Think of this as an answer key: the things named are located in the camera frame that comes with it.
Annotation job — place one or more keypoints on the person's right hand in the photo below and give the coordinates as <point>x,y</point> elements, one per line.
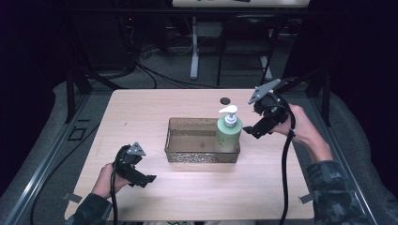
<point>305,134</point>

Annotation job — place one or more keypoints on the white background desk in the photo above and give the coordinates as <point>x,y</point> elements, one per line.
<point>241,3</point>

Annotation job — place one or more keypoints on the black metal stand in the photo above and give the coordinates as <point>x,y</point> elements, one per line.
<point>325,100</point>
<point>71,93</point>

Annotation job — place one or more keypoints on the black round table grommet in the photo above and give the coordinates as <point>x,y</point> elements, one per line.
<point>224,101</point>

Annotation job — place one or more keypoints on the metal floor rail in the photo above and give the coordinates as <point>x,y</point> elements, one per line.
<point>322,112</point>
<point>47,162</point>

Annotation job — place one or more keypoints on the clear brown plastic tray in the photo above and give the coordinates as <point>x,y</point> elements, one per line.
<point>191,143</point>

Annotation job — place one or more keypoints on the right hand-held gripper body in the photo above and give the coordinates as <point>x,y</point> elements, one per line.
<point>269,114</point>

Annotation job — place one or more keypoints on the black chair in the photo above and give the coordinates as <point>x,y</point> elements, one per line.
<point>250,29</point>

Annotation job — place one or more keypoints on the green pump bottle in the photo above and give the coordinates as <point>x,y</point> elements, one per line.
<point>229,134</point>

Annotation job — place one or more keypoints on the grey tape piece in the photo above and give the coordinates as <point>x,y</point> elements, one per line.
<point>306,198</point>
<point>72,197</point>

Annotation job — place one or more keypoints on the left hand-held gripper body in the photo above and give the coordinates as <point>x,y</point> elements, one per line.
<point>130,168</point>

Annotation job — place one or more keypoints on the person's left hand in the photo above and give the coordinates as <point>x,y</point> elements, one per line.
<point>108,182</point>

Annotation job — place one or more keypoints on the white desk leg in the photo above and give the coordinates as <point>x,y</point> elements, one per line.
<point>194,59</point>
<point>266,67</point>

